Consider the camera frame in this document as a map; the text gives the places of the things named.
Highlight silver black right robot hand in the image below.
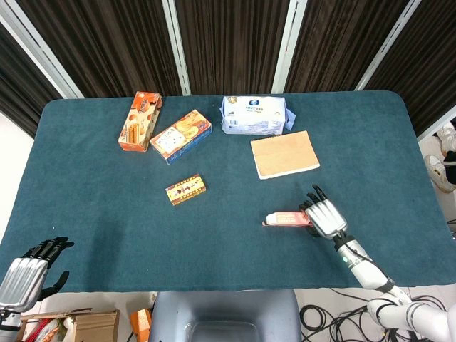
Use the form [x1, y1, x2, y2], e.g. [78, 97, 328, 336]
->
[298, 184, 348, 239]

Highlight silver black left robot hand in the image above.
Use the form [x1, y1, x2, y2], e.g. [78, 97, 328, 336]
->
[0, 235, 75, 314]

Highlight pink toothpaste box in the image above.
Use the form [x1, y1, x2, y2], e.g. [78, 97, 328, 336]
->
[261, 211, 314, 228]

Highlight brown cardboard box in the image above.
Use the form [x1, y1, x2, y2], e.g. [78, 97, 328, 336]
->
[21, 308, 120, 342]

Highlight small yellow red box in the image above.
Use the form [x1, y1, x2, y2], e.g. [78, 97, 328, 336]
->
[165, 173, 208, 207]

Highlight blue orange cookie box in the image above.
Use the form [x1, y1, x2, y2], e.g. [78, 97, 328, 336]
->
[149, 109, 213, 166]

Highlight orange biscuit box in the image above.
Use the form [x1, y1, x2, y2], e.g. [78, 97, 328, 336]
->
[118, 91, 164, 153]

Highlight brown cover notebook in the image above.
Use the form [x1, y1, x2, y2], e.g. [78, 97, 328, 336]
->
[249, 130, 321, 180]

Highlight teal felt table cloth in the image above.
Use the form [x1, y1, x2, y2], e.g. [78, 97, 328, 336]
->
[0, 90, 456, 294]

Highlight white sneaker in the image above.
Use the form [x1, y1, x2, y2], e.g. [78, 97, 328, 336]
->
[437, 124, 456, 156]
[425, 155, 454, 194]

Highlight orange packet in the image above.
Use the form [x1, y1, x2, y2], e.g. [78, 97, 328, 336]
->
[129, 308, 153, 342]

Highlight white blue tissue pack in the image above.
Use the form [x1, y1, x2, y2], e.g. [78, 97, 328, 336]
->
[219, 95, 298, 136]

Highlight dark ribbed partition panel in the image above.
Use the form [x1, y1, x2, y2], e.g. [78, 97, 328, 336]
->
[284, 0, 410, 94]
[174, 0, 292, 96]
[16, 0, 185, 99]
[365, 0, 456, 136]
[0, 23, 64, 138]

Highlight black floor cable tangle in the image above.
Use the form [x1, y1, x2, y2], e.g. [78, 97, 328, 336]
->
[299, 287, 456, 342]

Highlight white partition frame post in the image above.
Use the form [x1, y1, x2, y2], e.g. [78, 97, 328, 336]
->
[271, 0, 308, 94]
[0, 0, 86, 100]
[355, 0, 422, 92]
[162, 0, 192, 96]
[416, 113, 456, 143]

